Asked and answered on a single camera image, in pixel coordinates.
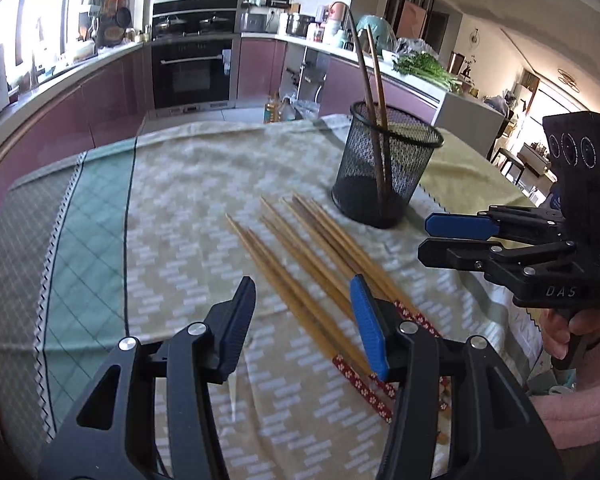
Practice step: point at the hanging frying pan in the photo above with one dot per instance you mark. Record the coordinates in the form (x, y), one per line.
(121, 17)

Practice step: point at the cooking oil bottle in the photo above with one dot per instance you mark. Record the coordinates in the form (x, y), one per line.
(280, 110)

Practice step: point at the black mesh utensil holder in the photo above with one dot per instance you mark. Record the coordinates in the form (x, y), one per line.
(405, 175)

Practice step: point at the white ceramic pot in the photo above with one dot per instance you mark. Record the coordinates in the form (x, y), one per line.
(85, 49)

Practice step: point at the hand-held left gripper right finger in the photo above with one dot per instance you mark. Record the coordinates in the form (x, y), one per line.
(372, 330)

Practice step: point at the black integrated stove hood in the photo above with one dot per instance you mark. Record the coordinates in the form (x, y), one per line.
(195, 7)

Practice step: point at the pink kettle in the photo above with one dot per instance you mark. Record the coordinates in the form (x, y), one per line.
(338, 17)

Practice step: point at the dark stool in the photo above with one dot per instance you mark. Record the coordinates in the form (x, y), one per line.
(510, 160)

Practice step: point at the kitchen window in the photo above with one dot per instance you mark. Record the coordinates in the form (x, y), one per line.
(45, 0)

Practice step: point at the clear plastic bag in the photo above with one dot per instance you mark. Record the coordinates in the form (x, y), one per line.
(415, 46)

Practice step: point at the floral-end bamboo chopstick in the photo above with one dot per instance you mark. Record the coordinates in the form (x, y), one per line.
(361, 75)
(378, 85)

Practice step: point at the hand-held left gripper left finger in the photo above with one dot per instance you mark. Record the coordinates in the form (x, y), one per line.
(237, 320)

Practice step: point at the purple kitchen base cabinets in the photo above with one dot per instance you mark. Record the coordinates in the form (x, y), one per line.
(80, 110)
(260, 65)

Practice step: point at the lidded cooking pot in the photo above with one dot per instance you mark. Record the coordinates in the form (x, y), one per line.
(171, 23)
(214, 22)

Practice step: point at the green leafy vegetables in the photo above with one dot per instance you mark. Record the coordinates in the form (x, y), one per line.
(425, 67)

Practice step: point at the pile of bamboo chopsticks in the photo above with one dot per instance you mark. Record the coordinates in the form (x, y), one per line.
(290, 285)

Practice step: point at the black built-in oven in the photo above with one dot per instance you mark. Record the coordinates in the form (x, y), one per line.
(195, 77)

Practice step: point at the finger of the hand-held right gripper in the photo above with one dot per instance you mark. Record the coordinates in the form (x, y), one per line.
(455, 252)
(460, 225)

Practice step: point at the steel stockpot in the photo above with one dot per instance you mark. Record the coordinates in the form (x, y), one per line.
(300, 25)

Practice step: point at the person's right hand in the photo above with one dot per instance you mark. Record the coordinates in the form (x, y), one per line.
(554, 332)

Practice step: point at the patchwork patterned tablecloth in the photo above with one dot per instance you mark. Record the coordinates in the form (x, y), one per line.
(180, 200)

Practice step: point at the kitchen faucet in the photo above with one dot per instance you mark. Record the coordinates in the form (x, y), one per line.
(35, 67)

